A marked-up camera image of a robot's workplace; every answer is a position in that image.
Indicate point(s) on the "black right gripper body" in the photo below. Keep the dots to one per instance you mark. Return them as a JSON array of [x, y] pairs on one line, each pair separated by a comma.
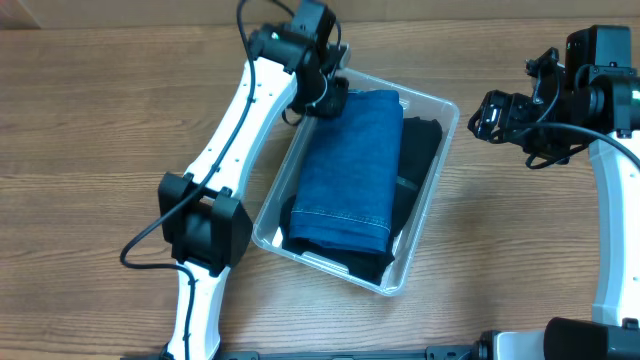
[[498, 116]]

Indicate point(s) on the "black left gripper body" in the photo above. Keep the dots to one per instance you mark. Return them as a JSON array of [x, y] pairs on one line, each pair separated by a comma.
[[325, 100]]

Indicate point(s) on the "black taped cloth bundle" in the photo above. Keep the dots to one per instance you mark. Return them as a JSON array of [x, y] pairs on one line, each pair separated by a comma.
[[369, 267]]

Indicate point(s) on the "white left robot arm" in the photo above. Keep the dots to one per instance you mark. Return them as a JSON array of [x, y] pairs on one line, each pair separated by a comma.
[[290, 66]]

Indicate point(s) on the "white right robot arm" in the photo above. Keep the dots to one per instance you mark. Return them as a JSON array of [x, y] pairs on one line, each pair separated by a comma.
[[586, 100]]

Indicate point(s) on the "clear plastic storage bin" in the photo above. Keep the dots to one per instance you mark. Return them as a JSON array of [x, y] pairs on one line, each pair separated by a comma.
[[268, 235]]

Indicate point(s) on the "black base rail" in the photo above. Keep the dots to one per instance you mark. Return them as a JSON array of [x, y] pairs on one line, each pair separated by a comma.
[[325, 355]]

